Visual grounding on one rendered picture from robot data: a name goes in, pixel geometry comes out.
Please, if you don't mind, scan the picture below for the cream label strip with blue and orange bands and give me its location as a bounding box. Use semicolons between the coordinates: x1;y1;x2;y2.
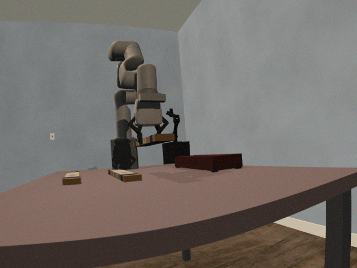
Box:
62;171;81;185
108;169;142;182
133;133;175;147

